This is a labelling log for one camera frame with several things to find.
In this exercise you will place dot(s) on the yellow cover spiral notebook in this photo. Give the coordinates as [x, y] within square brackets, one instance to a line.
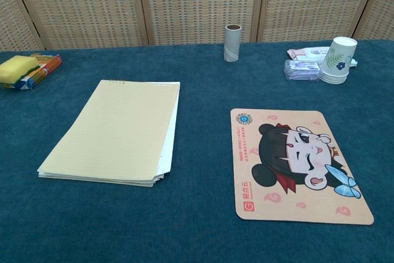
[104, 133]

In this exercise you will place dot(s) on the grey cardboard tube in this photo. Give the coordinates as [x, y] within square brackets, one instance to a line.
[232, 44]

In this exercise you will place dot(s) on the cartoon girl mouse pad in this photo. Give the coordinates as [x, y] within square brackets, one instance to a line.
[295, 164]

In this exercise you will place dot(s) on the woven folding screen panel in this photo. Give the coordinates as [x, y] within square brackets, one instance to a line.
[80, 7]
[314, 4]
[15, 26]
[200, 1]
[381, 16]

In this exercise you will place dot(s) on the dark teal table cloth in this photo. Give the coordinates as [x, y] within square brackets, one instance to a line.
[197, 238]

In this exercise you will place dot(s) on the pink white wet wipes pack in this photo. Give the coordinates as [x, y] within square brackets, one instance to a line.
[307, 52]

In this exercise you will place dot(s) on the white medicine bottle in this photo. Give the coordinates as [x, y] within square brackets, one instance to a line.
[337, 59]

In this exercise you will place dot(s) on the orange blue cardboard box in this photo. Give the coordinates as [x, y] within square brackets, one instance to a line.
[46, 69]

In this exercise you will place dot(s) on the yellow sponge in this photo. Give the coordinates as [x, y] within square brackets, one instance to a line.
[18, 67]

